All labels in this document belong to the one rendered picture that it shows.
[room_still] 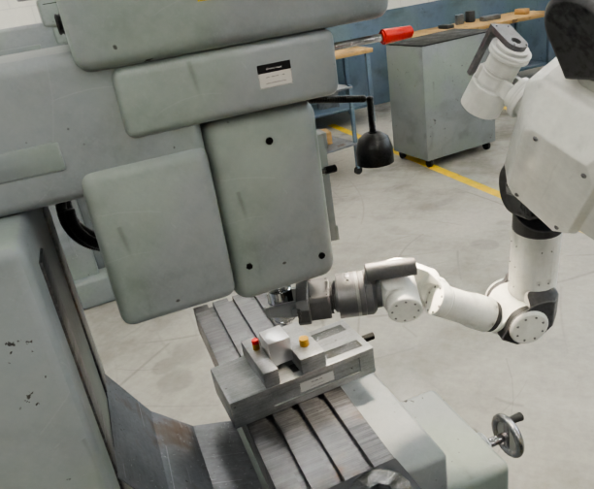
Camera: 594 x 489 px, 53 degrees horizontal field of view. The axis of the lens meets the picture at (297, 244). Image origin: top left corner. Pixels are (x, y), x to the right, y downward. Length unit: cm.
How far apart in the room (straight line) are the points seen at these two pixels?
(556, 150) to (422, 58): 461
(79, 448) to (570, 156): 78
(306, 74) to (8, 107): 42
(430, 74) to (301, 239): 454
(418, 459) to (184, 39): 93
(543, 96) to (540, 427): 203
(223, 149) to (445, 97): 477
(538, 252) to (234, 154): 59
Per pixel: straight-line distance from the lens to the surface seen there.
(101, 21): 85
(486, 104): 99
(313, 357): 132
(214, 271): 96
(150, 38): 86
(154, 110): 88
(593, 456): 264
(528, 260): 119
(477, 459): 151
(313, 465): 123
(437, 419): 160
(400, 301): 110
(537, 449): 263
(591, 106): 82
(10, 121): 89
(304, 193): 99
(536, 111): 84
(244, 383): 134
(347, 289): 112
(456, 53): 564
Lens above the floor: 181
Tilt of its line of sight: 24 degrees down
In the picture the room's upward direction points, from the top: 9 degrees counter-clockwise
